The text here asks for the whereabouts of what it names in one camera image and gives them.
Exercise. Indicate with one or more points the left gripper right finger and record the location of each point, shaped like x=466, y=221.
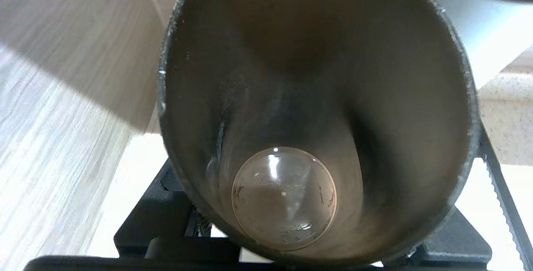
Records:
x=512, y=208

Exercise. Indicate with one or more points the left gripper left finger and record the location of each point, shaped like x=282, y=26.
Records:
x=158, y=208

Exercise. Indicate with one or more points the black cup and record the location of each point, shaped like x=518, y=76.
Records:
x=300, y=75

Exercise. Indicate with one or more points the black box with white lid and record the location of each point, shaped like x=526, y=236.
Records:
x=125, y=162

